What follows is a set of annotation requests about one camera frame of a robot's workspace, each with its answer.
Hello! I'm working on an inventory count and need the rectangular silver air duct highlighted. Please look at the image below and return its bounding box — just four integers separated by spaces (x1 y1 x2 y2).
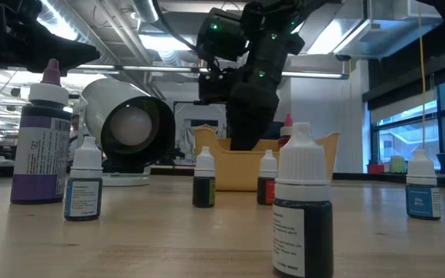
307 0 445 59

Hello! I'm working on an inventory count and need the yellow plastic bin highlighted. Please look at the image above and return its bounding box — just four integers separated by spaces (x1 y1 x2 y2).
193 126 341 193

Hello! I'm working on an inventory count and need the round silver air duct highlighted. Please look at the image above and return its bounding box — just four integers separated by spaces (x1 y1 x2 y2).
131 0 161 23

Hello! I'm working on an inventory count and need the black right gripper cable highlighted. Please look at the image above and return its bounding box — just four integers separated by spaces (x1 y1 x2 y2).
151 0 218 73

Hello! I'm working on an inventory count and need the yellow power cord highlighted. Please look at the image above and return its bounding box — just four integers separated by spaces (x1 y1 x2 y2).
417 0 427 151

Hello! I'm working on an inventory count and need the large purple food coloring bottle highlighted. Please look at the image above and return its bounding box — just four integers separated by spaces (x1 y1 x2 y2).
9 58 72 205

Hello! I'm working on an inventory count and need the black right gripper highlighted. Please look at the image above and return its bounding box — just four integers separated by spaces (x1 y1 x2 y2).
226 66 281 151

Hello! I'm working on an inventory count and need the white draped cloth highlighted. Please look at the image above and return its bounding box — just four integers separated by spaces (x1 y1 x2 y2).
175 124 197 156

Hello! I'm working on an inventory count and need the white cup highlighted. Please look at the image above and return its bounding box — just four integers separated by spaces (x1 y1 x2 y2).
80 76 177 188

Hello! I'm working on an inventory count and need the green container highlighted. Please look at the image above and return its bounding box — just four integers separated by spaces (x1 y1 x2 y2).
390 154 407 175

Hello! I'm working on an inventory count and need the small black food coloring bottle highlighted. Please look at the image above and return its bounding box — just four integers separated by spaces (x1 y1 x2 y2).
272 122 335 278

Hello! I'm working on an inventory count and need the small sky blue coloring bottle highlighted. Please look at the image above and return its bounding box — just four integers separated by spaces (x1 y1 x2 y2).
405 148 443 222

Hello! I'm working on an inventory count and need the black framed board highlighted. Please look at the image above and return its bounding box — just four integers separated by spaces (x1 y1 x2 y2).
172 100 229 131

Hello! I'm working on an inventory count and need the small teal label coloring bottle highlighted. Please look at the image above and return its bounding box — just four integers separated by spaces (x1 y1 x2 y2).
63 136 104 222

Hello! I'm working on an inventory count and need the large glass window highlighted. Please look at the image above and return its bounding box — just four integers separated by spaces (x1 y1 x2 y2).
369 73 445 174

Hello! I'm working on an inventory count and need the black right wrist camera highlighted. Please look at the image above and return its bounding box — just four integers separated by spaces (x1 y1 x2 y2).
197 70 230 106

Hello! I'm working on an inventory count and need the black aluminium table frame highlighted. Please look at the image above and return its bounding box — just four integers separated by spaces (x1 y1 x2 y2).
0 164 445 190

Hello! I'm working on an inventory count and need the small red food coloring bottle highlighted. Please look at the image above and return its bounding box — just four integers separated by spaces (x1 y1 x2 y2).
256 149 279 206

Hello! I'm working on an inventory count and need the small green food coloring bottle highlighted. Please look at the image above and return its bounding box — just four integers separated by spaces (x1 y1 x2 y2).
192 146 217 209

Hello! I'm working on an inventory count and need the large pink food coloring bottle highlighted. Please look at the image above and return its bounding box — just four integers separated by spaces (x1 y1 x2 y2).
278 113 295 150

